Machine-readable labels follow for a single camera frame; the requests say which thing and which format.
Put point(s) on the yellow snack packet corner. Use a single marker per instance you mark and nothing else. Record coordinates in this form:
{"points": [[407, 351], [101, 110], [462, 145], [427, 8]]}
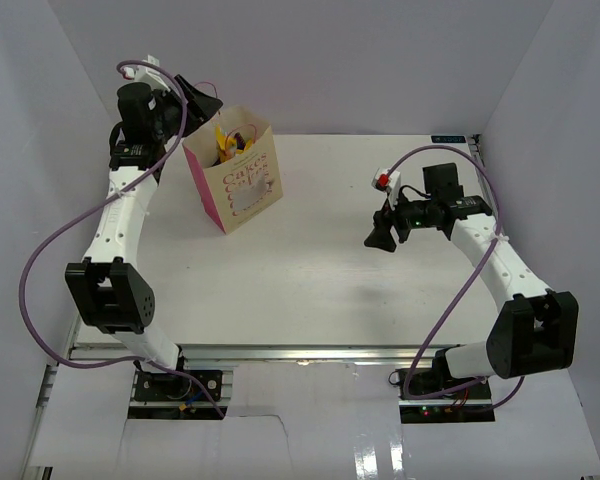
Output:
{"points": [[224, 141]]}

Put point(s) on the paper bag with pink handles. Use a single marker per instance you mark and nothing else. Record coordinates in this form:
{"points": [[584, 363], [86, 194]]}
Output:
{"points": [[234, 192]]}

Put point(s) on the wrist white camera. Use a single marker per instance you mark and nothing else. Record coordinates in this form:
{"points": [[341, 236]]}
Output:
{"points": [[147, 72], [388, 182]]}

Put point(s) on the aluminium table front rail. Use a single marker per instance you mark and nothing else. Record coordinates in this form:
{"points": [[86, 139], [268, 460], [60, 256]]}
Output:
{"points": [[302, 353]]}

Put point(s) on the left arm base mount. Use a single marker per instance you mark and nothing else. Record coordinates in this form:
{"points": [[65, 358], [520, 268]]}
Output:
{"points": [[162, 396]]}

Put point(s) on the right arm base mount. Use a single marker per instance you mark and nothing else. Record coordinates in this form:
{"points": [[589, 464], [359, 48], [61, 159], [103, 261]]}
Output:
{"points": [[445, 395]]}

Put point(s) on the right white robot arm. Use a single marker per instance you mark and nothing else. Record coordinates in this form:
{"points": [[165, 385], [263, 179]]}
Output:
{"points": [[535, 330]]}

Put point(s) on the yellow snack packet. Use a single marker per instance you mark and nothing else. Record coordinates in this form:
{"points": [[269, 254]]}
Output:
{"points": [[226, 155]]}

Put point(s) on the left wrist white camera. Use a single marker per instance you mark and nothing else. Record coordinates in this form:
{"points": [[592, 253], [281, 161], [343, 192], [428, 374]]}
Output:
{"points": [[147, 72]]}

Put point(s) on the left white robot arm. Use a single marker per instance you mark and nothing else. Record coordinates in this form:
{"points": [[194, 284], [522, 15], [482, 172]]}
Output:
{"points": [[109, 292]]}

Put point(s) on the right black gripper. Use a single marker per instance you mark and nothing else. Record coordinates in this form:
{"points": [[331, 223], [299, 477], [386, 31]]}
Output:
{"points": [[381, 237]]}

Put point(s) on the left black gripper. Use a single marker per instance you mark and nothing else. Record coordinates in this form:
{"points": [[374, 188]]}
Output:
{"points": [[199, 107]]}

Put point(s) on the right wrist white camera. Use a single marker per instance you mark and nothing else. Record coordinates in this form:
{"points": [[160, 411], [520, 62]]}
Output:
{"points": [[388, 182]]}

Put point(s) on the purple Krokant snack bag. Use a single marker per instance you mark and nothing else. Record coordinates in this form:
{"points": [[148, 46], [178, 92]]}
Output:
{"points": [[237, 144]]}

